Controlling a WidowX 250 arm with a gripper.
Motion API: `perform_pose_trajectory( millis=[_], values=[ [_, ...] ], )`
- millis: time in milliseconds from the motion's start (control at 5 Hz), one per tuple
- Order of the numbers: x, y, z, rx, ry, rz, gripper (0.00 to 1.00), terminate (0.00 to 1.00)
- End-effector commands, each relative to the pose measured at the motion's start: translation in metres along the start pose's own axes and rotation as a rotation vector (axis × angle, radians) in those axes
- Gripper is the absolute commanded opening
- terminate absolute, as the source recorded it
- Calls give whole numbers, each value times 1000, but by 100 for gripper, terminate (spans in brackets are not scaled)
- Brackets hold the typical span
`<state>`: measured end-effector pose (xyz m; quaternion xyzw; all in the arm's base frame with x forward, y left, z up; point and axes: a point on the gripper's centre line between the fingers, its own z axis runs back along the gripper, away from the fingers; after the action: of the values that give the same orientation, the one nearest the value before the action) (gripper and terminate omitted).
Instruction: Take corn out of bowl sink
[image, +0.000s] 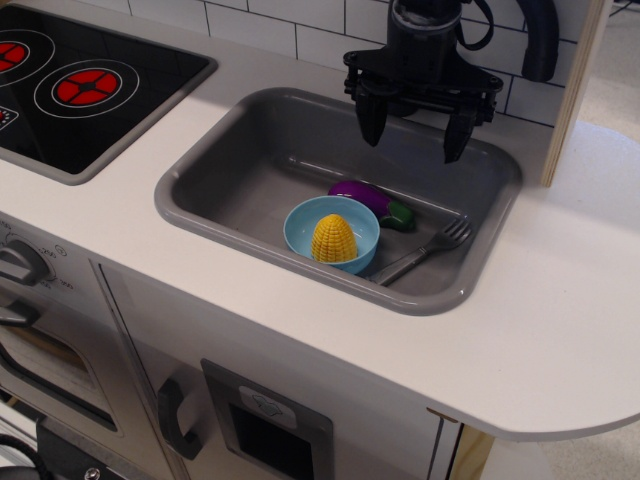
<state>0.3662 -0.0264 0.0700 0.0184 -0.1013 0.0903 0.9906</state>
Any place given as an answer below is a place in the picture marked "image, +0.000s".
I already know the grey toy fork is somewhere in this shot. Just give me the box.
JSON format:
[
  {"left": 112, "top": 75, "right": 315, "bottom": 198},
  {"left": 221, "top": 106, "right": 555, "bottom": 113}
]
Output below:
[{"left": 367, "top": 219, "right": 472, "bottom": 286}]

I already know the black toy stovetop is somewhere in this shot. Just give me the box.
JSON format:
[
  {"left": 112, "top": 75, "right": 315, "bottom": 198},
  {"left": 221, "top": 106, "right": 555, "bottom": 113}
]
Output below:
[{"left": 1, "top": 4, "right": 218, "bottom": 185}]

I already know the wooden side panel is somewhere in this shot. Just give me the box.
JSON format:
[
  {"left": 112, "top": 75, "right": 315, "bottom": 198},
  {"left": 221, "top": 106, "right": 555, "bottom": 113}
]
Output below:
[{"left": 540, "top": 1, "right": 613, "bottom": 188}]

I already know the toy oven door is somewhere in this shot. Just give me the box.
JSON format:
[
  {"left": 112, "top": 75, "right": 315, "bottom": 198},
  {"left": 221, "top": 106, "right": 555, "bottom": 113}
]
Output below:
[{"left": 1, "top": 291, "right": 117, "bottom": 432}]

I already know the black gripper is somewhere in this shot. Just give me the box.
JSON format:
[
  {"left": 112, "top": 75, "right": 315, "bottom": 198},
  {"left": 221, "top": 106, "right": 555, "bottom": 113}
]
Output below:
[{"left": 343, "top": 6, "right": 502, "bottom": 164}]

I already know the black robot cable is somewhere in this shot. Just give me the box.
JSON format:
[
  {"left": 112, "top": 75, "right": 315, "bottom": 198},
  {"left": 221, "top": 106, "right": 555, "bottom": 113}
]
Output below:
[{"left": 455, "top": 0, "right": 496, "bottom": 52}]

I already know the grey sink basin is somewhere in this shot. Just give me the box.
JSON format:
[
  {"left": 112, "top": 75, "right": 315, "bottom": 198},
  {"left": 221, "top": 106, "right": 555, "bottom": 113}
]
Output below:
[{"left": 155, "top": 88, "right": 522, "bottom": 315}]

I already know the black toy faucet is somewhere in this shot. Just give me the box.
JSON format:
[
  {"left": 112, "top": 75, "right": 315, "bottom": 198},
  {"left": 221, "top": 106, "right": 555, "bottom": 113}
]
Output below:
[{"left": 388, "top": 0, "right": 560, "bottom": 117}]

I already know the grey oven knob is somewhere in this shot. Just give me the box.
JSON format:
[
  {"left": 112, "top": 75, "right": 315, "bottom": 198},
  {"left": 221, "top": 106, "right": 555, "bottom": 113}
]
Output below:
[{"left": 1, "top": 240, "right": 51, "bottom": 286}]

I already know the grey dispenser panel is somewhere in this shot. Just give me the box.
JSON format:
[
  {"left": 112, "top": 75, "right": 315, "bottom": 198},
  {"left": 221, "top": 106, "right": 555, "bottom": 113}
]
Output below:
[{"left": 201, "top": 359, "right": 335, "bottom": 480}]

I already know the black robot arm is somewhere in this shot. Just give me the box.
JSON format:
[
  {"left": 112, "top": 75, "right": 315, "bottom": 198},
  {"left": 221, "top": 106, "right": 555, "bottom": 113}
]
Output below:
[{"left": 343, "top": 1, "right": 503, "bottom": 163}]

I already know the grey cabinet door handle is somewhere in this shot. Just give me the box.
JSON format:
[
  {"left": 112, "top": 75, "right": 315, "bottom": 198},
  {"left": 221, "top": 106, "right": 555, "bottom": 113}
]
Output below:
[{"left": 157, "top": 378, "right": 202, "bottom": 460}]

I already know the yellow toy corn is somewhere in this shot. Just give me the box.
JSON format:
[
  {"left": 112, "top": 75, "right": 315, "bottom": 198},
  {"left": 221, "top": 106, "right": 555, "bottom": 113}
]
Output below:
[{"left": 311, "top": 213, "right": 358, "bottom": 263}]

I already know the purple toy eggplant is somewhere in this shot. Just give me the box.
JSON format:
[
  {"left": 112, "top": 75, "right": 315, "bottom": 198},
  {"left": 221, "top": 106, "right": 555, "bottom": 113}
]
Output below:
[{"left": 328, "top": 180, "right": 416, "bottom": 232}]

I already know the light blue bowl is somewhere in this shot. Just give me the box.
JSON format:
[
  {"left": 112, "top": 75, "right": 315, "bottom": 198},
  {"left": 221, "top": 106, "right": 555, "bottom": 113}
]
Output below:
[{"left": 283, "top": 196, "right": 380, "bottom": 274}]

